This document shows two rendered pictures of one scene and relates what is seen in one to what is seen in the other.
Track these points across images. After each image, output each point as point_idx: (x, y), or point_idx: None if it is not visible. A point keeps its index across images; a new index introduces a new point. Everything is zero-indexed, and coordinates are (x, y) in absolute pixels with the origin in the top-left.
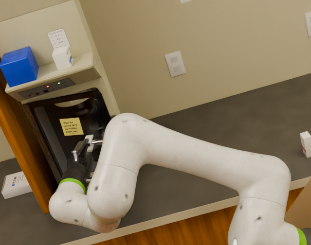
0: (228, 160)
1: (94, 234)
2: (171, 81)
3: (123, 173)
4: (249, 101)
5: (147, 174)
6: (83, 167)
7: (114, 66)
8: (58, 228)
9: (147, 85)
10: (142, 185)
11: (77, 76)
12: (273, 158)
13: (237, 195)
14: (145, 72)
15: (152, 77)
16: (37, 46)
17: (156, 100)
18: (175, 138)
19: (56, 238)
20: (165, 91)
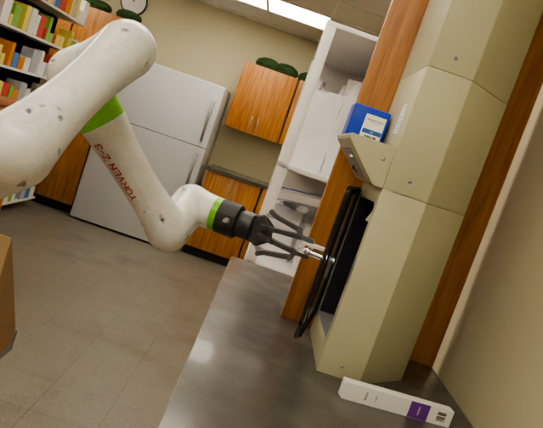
0: (41, 86)
1: (209, 311)
2: (540, 414)
3: (73, 47)
4: None
5: (309, 374)
6: (247, 219)
7: (525, 318)
8: (243, 306)
9: (523, 386)
10: (282, 360)
11: (353, 150)
12: (18, 116)
13: (177, 391)
14: (535, 363)
15: (534, 378)
16: (393, 121)
17: (511, 425)
18: (91, 49)
19: (226, 301)
20: (527, 422)
